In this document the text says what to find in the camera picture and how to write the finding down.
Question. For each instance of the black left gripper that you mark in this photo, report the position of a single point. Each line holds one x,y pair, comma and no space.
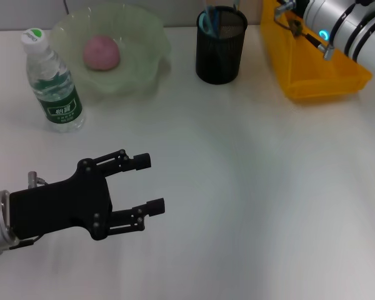
62,206

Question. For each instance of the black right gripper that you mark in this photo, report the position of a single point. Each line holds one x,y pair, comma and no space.
300,7

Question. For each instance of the dark plastic scrap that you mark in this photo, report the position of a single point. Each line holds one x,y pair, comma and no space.
296,26

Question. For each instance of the blue scissors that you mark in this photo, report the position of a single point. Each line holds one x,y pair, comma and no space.
210,22

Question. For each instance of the green label water bottle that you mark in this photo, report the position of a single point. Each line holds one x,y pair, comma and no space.
61,103

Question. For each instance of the pink peach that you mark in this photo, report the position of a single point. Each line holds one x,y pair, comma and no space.
100,53

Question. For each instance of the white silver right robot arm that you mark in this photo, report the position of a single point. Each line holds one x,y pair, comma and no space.
353,28

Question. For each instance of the black mesh pen holder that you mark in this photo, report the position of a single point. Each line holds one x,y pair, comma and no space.
220,62

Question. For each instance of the green translucent fruit bowl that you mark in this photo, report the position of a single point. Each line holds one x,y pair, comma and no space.
137,62

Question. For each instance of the right gripper silver connector plug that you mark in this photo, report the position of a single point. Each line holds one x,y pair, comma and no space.
284,7

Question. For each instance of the gripper silver connector plug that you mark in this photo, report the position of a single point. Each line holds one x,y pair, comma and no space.
34,178
284,7

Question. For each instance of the yellow plastic storage bin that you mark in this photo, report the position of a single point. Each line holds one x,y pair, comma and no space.
312,72

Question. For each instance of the left gripper silver connector plug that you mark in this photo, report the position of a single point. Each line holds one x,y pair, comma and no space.
34,178

